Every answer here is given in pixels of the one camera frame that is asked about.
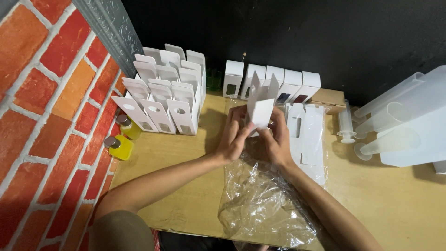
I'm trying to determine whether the person's right hand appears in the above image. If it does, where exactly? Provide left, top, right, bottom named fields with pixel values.
left=256, top=106, right=295, bottom=169

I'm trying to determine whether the person's left hand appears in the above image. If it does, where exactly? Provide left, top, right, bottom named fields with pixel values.
left=216, top=105, right=256, bottom=164

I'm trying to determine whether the half-folded white carton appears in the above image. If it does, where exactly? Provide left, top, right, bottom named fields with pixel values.
left=247, top=71, right=280, bottom=137

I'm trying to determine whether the flat white carton blank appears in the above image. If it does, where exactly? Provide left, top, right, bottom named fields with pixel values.
left=300, top=105, right=327, bottom=186

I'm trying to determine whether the flat white carton with window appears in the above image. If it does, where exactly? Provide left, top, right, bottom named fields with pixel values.
left=286, top=103, right=308, bottom=164

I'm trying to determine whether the green glass bottle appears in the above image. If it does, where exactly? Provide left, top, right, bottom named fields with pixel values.
left=206, top=68, right=223, bottom=92

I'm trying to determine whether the clear plastic bag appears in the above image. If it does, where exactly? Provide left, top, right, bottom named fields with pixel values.
left=218, top=98, right=330, bottom=250

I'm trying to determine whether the closed white window box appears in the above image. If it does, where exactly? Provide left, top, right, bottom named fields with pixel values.
left=264, top=66, right=285, bottom=88
left=275, top=69, right=302, bottom=104
left=292, top=71, right=321, bottom=104
left=223, top=60, right=244, bottom=99
left=241, top=64, right=266, bottom=101

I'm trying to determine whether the brown cardboard box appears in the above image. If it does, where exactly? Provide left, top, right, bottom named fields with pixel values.
left=308, top=88, right=347, bottom=115

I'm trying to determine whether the small clear plastic syringe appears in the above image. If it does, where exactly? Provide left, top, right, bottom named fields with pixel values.
left=336, top=99, right=357, bottom=144
left=350, top=106, right=368, bottom=140

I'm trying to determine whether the group of open white cartons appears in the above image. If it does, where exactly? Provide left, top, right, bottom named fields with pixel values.
left=111, top=43, right=207, bottom=136

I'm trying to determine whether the yellow bottle with silver cap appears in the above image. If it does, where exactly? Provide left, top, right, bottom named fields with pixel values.
left=104, top=135, right=134, bottom=161
left=116, top=114, right=142, bottom=141

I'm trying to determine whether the large translucent plastic syringe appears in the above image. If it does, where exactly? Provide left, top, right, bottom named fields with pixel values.
left=355, top=102, right=412, bottom=136
left=354, top=127, right=421, bottom=161
left=354, top=72, right=426, bottom=119

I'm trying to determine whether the person's olive sleeve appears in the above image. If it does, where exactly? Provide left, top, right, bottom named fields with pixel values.
left=89, top=210, right=155, bottom=251

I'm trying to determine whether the translucent plastic container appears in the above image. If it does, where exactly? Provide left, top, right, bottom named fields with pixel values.
left=376, top=65, right=446, bottom=168

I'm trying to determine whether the grey embossed wall moulding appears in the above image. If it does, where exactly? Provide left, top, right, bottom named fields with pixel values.
left=71, top=0, right=144, bottom=79

